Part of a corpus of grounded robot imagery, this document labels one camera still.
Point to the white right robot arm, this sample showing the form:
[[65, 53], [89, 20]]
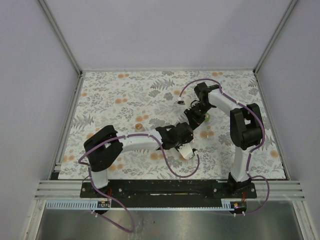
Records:
[[247, 131]]

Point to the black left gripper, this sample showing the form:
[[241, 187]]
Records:
[[189, 139]]

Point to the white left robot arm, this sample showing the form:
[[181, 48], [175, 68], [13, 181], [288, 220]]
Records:
[[104, 147]]

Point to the left aluminium corner post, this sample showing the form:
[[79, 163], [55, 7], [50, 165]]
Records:
[[58, 33]]

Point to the aluminium frame rail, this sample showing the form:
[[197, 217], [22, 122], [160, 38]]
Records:
[[71, 189]]

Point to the floral table mat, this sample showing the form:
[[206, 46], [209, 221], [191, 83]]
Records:
[[124, 99]]

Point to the clear pill bottle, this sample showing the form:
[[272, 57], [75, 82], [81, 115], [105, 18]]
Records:
[[139, 127]]

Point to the right aluminium corner post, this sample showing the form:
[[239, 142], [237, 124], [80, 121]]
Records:
[[275, 35]]

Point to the aluminium corner post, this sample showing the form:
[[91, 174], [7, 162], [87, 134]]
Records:
[[275, 35], [58, 33]]

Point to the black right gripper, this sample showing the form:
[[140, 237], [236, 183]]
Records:
[[193, 120]]

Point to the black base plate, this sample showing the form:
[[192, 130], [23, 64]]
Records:
[[174, 190]]

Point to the white cable duct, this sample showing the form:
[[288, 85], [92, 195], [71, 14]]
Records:
[[95, 205]]

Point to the green bottle cap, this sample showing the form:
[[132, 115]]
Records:
[[207, 117]]

